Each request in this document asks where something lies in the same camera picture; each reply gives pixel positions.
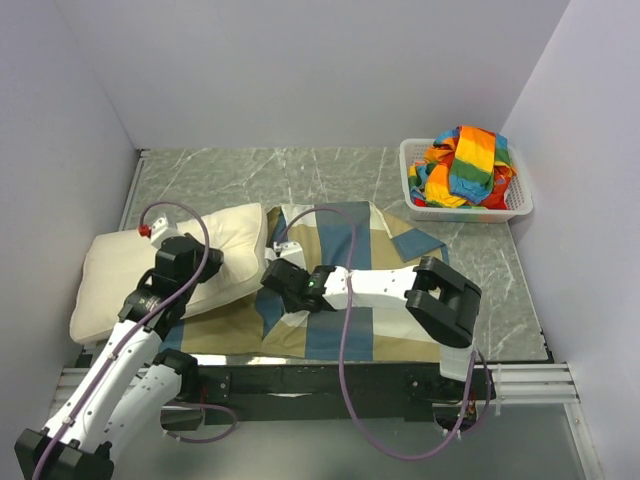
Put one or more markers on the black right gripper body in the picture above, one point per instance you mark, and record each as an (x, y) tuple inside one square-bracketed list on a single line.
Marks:
[(291, 304)]

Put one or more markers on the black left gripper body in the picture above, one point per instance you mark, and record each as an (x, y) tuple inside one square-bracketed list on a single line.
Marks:
[(211, 267)]

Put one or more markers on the blue beige white pillowcase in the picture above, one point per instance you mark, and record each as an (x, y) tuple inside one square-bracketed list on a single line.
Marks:
[(353, 233)]

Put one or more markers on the cream white pillow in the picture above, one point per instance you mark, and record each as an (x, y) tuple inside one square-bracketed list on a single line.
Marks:
[(116, 261)]

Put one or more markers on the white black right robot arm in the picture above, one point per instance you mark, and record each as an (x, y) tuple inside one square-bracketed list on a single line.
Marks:
[(442, 301)]

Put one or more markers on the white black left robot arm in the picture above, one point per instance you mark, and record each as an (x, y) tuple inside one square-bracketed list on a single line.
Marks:
[(132, 378)]

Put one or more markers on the rainbow striped cloth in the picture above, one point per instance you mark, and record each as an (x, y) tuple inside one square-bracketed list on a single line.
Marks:
[(465, 168)]

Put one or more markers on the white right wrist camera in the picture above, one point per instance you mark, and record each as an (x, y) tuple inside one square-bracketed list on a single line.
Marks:
[(291, 251)]

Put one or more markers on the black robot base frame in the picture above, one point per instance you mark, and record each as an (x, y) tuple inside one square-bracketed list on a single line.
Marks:
[(215, 394)]

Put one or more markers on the aluminium rail frame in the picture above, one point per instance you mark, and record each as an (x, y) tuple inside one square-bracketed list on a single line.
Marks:
[(534, 384)]

